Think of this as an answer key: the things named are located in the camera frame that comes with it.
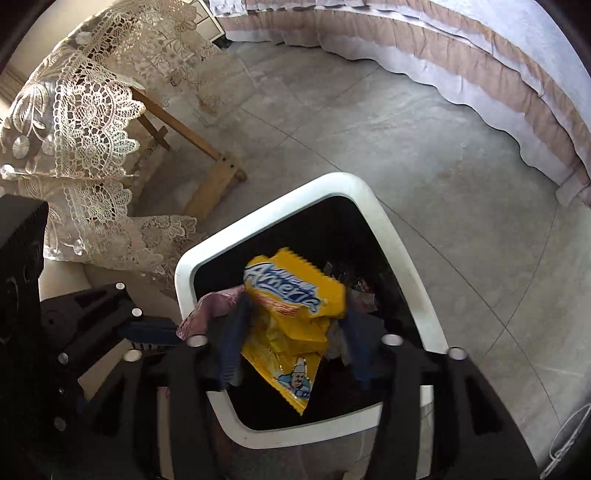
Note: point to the pink snack packet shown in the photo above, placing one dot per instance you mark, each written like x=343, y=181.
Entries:
x=207, y=309

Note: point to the bed with lilac bedspread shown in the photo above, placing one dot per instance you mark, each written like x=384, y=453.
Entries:
x=461, y=46

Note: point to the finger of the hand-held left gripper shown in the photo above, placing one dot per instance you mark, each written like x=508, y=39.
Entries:
x=147, y=333
x=64, y=392

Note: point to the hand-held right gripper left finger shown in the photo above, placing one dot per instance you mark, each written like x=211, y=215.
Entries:
x=231, y=346

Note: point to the white trash bin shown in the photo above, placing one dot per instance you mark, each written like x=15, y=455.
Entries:
x=369, y=198

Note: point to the yellow snack packet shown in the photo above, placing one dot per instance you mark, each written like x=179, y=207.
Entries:
x=286, y=350

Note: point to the beige seat cushion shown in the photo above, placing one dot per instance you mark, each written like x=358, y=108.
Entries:
x=138, y=295

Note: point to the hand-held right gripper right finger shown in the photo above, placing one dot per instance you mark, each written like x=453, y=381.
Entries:
x=362, y=350

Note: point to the wooden table frame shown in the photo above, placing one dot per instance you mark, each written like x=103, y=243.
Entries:
x=217, y=184

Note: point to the cream lace tablecloth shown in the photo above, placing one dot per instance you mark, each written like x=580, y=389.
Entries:
x=92, y=115

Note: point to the white bedside cabinet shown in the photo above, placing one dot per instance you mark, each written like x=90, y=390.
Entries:
x=207, y=21

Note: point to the crumpled dark wrapper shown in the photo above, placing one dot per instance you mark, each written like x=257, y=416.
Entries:
x=355, y=288

